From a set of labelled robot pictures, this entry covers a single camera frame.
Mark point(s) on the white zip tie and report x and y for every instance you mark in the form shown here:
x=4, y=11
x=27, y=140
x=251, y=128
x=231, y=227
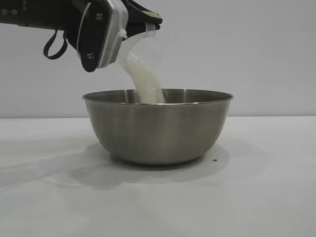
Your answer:
x=122, y=34

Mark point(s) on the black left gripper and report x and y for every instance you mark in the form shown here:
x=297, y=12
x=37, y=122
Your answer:
x=71, y=19

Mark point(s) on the stainless steel mixing bowl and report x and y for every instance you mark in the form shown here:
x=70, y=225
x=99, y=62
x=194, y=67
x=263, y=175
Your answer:
x=158, y=128

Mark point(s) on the white tablecloth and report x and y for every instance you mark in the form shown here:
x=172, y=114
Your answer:
x=158, y=202

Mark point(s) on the white rice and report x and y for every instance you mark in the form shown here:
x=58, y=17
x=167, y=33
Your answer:
x=148, y=81

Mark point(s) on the clear plastic measuring cup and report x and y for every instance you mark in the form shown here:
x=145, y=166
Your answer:
x=158, y=49

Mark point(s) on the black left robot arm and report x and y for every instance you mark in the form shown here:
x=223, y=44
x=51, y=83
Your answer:
x=29, y=12

